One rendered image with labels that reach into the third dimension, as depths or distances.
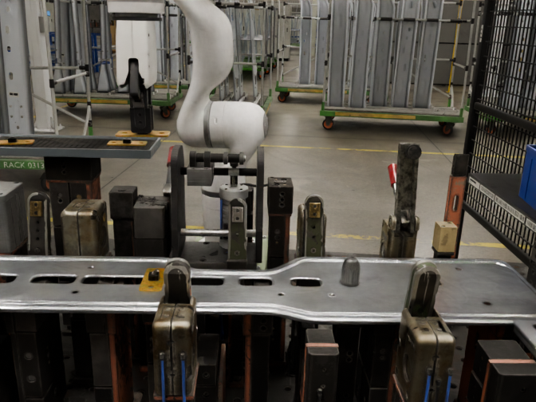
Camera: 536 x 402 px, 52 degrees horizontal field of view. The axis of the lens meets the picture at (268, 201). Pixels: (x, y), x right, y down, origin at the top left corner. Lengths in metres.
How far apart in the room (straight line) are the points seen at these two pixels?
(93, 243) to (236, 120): 0.49
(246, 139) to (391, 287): 0.58
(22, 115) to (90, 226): 4.24
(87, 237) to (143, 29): 0.43
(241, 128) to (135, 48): 0.57
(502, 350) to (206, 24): 0.90
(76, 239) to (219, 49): 0.55
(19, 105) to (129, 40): 4.46
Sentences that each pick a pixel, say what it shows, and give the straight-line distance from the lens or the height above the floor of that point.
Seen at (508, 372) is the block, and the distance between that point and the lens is 0.86.
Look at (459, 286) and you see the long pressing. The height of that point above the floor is 1.00.
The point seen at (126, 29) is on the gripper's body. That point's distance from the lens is 0.86.
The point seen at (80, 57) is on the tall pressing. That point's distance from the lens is 8.73.
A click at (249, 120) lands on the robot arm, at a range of 1.37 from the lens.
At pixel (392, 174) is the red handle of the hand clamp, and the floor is 1.13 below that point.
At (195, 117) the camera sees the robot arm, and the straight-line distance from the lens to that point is 1.39.
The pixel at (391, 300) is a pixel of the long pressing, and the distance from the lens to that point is 0.94.
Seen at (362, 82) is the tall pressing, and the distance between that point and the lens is 7.81.
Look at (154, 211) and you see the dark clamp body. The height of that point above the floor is 1.07.
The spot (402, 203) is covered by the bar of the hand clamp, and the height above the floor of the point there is 1.10.
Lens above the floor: 1.43
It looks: 18 degrees down
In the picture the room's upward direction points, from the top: 2 degrees clockwise
